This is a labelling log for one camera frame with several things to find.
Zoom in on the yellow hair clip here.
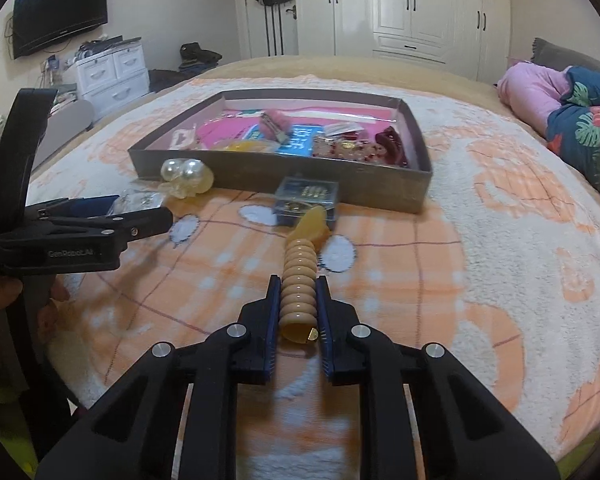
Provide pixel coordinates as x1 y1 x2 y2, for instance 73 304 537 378
211 140 281 155

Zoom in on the grey chair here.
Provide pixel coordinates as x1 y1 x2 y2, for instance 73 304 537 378
30 99 96 171

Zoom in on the blue clear earring box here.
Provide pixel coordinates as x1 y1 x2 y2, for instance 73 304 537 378
273 176 341 230

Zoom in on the pink pillow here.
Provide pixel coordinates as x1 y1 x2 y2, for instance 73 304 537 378
495 62 576 133

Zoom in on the white wardrobe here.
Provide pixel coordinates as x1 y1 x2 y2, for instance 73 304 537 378
292 0 511 86

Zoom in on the pink book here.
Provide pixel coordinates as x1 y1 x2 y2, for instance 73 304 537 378
200 105 396 158

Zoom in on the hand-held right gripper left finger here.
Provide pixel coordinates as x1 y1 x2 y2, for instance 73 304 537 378
35 274 283 480

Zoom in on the black set-top box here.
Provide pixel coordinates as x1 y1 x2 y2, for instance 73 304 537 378
77 36 143 55

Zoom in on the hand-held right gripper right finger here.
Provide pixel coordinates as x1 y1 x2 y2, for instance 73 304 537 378
316 275 561 480

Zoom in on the person's left hand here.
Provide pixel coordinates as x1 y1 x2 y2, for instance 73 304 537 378
0 278 26 376

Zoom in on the black wall television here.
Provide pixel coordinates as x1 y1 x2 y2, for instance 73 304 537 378
11 0 110 60

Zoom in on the grey headboard cushion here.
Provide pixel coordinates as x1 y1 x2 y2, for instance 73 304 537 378
530 37 600 73

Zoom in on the pink pompom hair clip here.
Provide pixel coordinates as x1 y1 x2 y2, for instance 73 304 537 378
260 109 292 142

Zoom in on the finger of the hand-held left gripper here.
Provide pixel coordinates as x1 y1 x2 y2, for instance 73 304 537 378
27 198 122 220
40 206 174 240

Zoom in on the orange patterned blanket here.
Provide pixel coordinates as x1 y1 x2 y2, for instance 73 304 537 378
27 74 600 480

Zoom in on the blue floral quilt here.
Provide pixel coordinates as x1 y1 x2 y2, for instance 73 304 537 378
547 65 600 196

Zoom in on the maroon hair clip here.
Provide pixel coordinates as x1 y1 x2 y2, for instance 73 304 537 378
375 127 411 167

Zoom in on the clear earring case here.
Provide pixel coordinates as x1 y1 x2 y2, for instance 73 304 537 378
111 189 167 217

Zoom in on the white door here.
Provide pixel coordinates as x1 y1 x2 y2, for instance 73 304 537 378
237 0 301 58

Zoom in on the tan bedspread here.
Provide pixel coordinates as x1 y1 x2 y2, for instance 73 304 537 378
25 54 600 171

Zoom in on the beige ribbed hair clip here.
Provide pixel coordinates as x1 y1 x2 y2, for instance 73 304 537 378
279 205 332 345

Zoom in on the folded clothes pile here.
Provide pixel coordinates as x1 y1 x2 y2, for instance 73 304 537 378
179 42 223 73

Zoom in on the white drawer cabinet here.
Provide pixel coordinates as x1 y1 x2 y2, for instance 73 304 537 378
75 42 151 108

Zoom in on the clear plastic packet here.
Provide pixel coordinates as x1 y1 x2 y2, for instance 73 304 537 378
325 121 363 137

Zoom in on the white dotted hair clip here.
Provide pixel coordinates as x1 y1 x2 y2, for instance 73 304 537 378
172 127 198 150

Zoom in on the shallow cardboard box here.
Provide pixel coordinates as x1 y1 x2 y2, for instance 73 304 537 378
128 89 433 215

